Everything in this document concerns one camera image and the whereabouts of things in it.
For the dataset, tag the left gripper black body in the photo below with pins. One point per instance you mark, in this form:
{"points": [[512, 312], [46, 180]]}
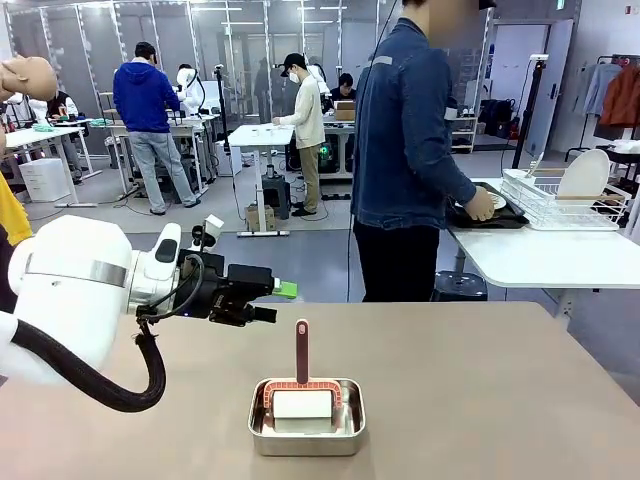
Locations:
{"points": [[240, 285]]}

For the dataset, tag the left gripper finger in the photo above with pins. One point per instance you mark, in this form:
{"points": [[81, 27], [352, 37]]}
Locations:
{"points": [[286, 291], [250, 314]]}

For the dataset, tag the black plastic serving tray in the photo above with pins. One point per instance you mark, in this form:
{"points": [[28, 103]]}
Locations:
{"points": [[460, 217]]}

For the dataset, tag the white round plate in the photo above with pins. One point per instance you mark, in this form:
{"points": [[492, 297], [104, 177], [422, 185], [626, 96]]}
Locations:
{"points": [[499, 201]]}

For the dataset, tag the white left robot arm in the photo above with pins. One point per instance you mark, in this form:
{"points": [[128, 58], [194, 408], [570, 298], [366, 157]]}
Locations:
{"points": [[75, 280]]}

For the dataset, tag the person's right forearm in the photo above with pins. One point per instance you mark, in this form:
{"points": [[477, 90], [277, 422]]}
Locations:
{"points": [[457, 182]]}

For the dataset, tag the cardboard box on floor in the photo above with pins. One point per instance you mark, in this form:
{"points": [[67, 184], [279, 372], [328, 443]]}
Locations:
{"points": [[260, 217]]}

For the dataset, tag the person's right hand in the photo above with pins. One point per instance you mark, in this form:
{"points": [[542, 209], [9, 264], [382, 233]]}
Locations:
{"points": [[481, 206]]}

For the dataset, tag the pink lint roller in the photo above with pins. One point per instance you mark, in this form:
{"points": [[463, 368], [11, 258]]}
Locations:
{"points": [[301, 350]]}

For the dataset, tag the black bin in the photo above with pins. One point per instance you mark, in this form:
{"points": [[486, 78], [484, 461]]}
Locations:
{"points": [[277, 197]]}

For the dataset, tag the rectangular stainless steel tray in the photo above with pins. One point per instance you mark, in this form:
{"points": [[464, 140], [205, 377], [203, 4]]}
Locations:
{"points": [[305, 442]]}

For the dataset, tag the white standing desk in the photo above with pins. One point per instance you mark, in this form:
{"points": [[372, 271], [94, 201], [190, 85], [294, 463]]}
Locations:
{"points": [[260, 135]]}

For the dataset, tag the man in cream sweater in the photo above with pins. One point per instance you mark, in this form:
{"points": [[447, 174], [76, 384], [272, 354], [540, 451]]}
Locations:
{"points": [[307, 115]]}

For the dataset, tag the person in denim jacket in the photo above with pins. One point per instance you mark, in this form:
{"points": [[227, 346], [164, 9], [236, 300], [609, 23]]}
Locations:
{"points": [[400, 150]]}

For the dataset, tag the cardboard box on desk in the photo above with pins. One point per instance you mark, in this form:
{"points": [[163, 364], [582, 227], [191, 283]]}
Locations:
{"points": [[345, 110]]}

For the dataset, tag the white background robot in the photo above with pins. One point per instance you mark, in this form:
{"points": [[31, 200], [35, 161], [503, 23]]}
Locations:
{"points": [[190, 87]]}

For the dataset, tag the man in blue hoodie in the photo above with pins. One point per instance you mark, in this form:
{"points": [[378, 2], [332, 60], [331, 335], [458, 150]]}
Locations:
{"points": [[142, 100]]}

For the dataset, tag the seated person in black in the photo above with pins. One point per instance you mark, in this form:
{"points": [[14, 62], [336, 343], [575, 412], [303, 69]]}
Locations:
{"points": [[345, 87]]}

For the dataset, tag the white drawer cabinet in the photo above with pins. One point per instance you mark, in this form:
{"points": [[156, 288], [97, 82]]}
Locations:
{"points": [[45, 180]]}

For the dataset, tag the yellow garment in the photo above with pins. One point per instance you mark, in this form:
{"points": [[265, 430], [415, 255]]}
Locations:
{"points": [[12, 210]]}

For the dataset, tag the white long desk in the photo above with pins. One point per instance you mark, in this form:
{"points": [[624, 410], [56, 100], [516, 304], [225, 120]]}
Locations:
{"points": [[45, 137]]}

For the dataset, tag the white side table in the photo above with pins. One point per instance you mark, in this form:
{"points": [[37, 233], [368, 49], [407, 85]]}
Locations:
{"points": [[550, 255]]}

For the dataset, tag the black bags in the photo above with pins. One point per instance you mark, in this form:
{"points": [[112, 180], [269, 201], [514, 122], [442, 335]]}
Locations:
{"points": [[500, 117]]}

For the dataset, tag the utensil in dish rack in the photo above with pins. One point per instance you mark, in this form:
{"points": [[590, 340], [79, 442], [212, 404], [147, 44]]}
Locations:
{"points": [[534, 165]]}

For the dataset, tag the black tripod stand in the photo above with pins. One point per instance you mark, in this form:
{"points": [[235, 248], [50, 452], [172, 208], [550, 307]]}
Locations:
{"points": [[532, 110]]}

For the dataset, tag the large white plate in rack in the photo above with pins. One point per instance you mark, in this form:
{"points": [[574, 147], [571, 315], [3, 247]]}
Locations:
{"points": [[585, 175]]}

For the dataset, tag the light blue shirt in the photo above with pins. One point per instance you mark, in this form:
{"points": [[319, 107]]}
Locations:
{"points": [[597, 90]]}

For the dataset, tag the orange jacket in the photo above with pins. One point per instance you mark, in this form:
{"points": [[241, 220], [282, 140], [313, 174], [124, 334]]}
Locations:
{"points": [[622, 97]]}

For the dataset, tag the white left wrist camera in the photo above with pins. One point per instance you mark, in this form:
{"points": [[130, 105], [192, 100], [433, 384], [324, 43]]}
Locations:
{"points": [[212, 232]]}

